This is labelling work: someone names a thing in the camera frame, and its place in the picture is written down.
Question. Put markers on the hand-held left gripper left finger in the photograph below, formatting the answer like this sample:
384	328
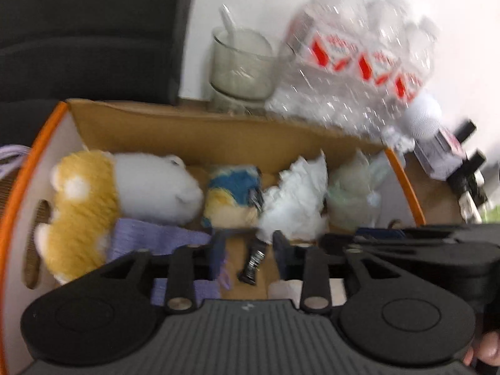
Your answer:
218	254

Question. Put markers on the clear glass cup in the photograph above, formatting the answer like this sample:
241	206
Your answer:
242	74

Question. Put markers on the blue and beige packet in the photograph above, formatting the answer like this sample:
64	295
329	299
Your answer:
234	183

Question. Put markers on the orange cardboard box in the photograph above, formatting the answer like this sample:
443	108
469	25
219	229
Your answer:
156	132

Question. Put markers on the clear water bottle red label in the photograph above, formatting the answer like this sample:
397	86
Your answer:
316	50
367	66
406	86

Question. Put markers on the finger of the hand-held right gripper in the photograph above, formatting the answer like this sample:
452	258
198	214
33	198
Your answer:
351	241
429	231

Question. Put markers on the white power strip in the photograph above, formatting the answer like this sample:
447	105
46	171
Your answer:
470	207

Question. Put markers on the white tissue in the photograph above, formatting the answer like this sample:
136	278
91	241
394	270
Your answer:
297	199

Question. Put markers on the clear plastic spoon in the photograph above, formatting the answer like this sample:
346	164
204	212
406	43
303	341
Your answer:
228	23

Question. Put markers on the white cylindrical plastic container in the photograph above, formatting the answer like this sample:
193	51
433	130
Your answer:
285	291

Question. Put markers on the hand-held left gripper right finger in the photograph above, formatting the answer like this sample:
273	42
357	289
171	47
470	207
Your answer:
281	254

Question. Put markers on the white round speaker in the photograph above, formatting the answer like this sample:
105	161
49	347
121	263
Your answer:
424	115

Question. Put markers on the yellow and white plush toy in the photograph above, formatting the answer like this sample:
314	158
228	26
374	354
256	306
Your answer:
148	187

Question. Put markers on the small black tube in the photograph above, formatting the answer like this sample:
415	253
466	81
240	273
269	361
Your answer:
254	261

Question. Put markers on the iridescent clear plastic bag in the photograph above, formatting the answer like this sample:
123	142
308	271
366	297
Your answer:
347	199

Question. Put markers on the black chair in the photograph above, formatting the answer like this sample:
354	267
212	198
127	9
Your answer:
78	27

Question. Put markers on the silver tin box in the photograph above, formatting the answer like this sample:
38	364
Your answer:
441	152

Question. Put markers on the person's right hand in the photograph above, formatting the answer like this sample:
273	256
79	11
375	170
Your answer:
490	349

